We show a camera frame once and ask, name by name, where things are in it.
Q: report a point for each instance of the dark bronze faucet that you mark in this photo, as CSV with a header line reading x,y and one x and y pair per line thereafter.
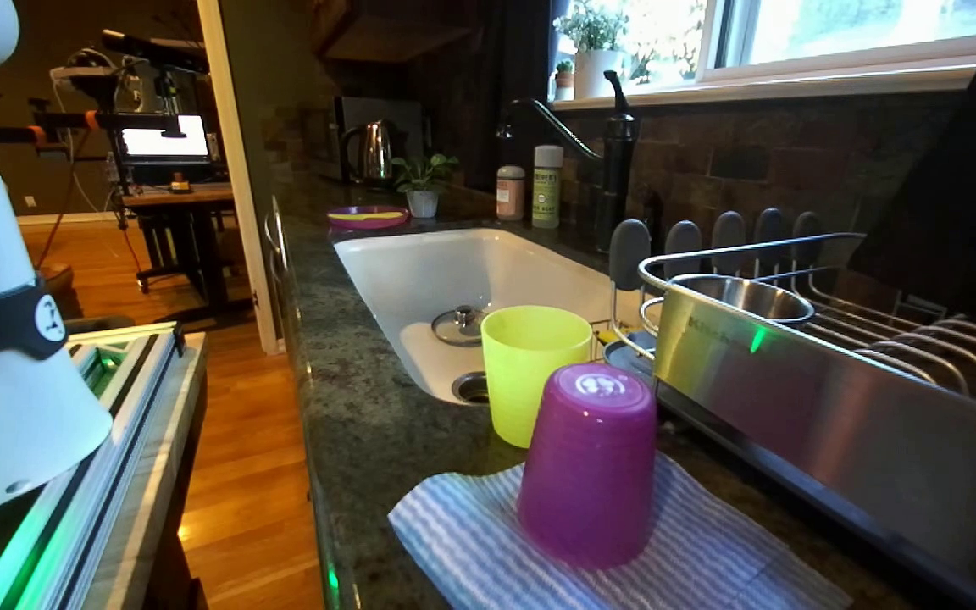
x,y
609,164

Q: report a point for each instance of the steel electric kettle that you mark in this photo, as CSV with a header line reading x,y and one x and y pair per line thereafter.
x,y
374,150

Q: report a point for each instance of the lime green plastic cup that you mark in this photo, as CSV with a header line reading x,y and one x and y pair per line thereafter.
x,y
523,347

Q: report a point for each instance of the stainless steel dish rack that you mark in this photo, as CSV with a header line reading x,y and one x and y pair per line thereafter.
x,y
867,413

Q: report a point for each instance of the white pot window plant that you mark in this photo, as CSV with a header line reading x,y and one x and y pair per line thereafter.
x,y
593,30

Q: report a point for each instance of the blue striped dish cloth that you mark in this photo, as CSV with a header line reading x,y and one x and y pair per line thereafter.
x,y
695,553

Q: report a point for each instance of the purple plastic cup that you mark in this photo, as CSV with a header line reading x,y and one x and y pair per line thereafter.
x,y
587,481

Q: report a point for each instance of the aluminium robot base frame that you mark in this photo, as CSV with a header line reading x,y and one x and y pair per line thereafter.
x,y
102,536

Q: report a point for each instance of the dark wooden desk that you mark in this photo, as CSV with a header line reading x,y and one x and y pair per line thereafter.
x,y
182,232

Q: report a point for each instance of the green potted houseplant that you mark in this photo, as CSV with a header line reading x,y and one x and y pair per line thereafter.
x,y
421,182

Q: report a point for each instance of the white kitchen sink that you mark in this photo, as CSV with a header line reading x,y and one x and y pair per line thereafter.
x,y
407,278

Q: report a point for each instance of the laptop screen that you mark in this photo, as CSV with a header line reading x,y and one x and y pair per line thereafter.
x,y
187,141

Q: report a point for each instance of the green soap bottle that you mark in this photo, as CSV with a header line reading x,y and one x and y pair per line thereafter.
x,y
548,179

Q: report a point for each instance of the metal sink strainer lid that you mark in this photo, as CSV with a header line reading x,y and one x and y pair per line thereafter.
x,y
458,326

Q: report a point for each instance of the metal cutlery cup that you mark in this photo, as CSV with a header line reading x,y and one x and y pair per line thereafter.
x,y
705,300

